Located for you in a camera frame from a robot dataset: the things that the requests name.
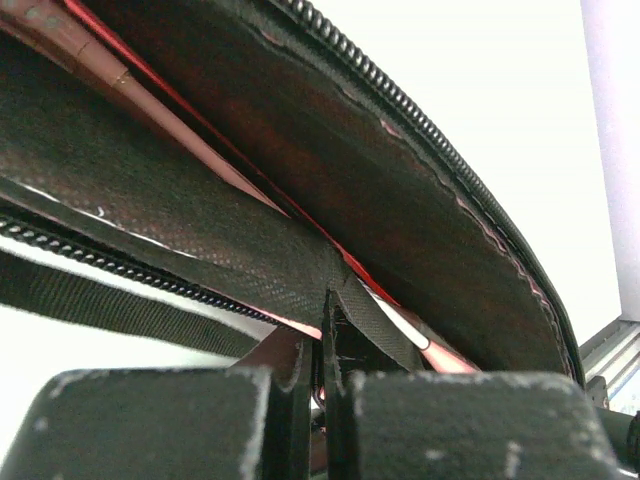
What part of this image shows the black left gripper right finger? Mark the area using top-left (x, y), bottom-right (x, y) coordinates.
top-left (323, 292), bottom-right (623, 479)

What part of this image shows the right aluminium frame post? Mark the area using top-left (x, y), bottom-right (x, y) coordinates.
top-left (580, 319), bottom-right (639, 416)

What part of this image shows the pink racket bag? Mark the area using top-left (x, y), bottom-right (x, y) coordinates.
top-left (1, 1), bottom-right (584, 382)

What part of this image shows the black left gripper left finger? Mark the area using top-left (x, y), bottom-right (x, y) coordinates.
top-left (1, 329), bottom-right (313, 479)

